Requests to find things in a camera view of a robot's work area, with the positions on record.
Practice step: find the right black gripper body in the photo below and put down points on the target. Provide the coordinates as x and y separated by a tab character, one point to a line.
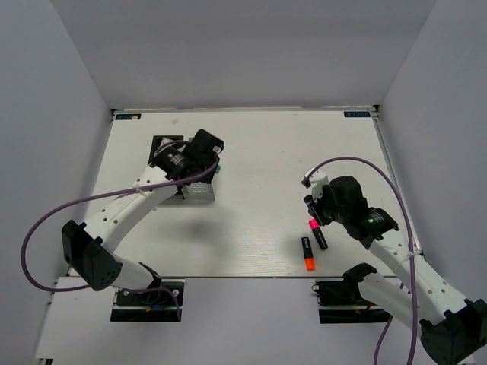
325	210

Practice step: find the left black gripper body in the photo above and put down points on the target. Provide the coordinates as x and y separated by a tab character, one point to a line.
208	166

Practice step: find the pink capped black highlighter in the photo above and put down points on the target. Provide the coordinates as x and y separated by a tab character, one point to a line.
318	234

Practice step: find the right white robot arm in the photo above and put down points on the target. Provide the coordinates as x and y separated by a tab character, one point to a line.
449	326

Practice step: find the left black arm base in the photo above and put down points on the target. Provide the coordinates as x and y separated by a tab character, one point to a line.
151	307

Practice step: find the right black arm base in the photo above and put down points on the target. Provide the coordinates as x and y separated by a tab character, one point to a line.
337	304

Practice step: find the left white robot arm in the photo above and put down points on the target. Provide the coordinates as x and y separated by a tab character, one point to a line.
89	247

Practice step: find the white pen holder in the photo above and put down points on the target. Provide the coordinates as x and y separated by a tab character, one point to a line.
199	192

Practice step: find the black pen holder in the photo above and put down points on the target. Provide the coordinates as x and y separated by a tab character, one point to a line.
165	166

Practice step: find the orange capped black highlighter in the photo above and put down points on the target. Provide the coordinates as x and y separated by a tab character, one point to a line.
308	254

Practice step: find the left blue table label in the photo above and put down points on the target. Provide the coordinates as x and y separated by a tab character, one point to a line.
128	116

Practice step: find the blue table label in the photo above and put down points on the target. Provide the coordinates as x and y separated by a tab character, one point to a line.
356	114
128	116

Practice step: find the right blue table label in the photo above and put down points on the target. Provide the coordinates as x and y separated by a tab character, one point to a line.
356	114

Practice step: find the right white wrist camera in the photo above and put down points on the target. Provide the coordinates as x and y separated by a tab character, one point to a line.
315	181

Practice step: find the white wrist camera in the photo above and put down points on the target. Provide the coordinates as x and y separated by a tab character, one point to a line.
165	141
315	181

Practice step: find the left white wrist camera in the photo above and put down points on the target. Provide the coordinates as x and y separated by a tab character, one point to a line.
165	141

